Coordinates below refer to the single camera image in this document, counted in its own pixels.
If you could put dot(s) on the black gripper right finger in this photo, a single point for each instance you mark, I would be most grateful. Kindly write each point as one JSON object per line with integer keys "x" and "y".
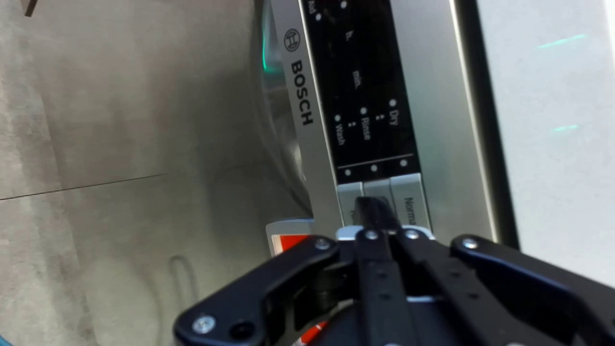
{"x": 565, "y": 307}

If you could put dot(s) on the red sticker on dishwasher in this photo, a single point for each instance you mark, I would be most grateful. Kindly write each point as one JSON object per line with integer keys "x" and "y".
{"x": 286, "y": 234}

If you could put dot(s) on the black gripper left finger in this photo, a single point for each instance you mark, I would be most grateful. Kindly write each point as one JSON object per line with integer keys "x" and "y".
{"x": 271, "y": 305}

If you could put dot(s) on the stainless steel Bosch dishwasher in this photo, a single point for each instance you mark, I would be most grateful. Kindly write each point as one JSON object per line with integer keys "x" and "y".
{"x": 386, "y": 99}

